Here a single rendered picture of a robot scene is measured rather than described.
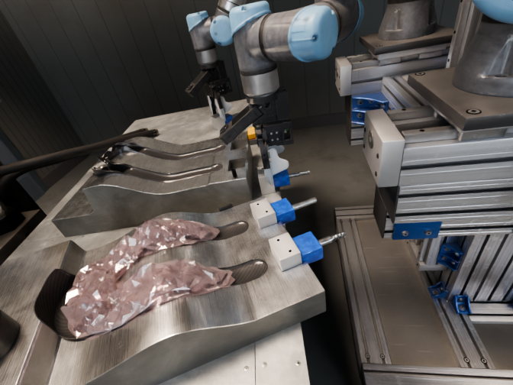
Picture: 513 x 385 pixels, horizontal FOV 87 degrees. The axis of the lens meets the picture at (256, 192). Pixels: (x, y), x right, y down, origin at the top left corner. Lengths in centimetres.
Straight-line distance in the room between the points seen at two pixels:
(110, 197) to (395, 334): 98
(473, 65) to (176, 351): 57
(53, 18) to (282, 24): 313
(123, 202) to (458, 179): 68
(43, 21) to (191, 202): 309
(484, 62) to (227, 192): 49
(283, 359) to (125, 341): 21
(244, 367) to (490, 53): 55
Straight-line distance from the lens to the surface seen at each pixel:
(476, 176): 56
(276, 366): 44
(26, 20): 370
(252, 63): 55
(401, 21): 95
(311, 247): 45
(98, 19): 326
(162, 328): 40
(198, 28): 105
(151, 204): 69
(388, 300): 120
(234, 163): 69
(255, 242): 50
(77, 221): 80
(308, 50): 48
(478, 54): 53
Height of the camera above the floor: 121
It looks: 36 degrees down
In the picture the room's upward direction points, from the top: 13 degrees counter-clockwise
